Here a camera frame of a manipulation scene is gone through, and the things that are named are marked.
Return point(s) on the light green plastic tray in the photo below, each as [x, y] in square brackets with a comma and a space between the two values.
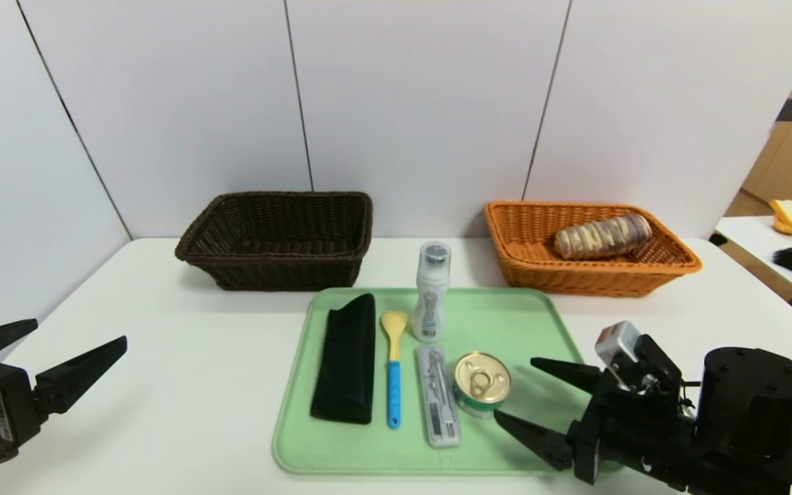
[506, 323]

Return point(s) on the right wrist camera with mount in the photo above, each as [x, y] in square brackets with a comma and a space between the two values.
[617, 344]

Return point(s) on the brown striped bread roll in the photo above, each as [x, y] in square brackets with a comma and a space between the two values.
[602, 237]

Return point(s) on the dark brown wicker basket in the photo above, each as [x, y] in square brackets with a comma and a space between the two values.
[272, 271]

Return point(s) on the orange wicker basket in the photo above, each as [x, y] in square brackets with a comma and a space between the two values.
[575, 278]

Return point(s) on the black glasses case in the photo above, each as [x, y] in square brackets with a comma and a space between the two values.
[344, 364]

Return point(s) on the tin can with gold lid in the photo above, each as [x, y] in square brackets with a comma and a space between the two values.
[482, 381]

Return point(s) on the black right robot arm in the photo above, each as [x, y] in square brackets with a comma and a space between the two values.
[753, 399]

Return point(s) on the translucent white plastic bottle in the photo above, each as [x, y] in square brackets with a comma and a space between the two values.
[430, 289]

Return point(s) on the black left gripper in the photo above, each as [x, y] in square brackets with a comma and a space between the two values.
[1, 402]

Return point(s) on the clear plastic cutlery case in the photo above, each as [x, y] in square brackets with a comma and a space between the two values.
[437, 399]

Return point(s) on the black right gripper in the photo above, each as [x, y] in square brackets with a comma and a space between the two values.
[592, 425]

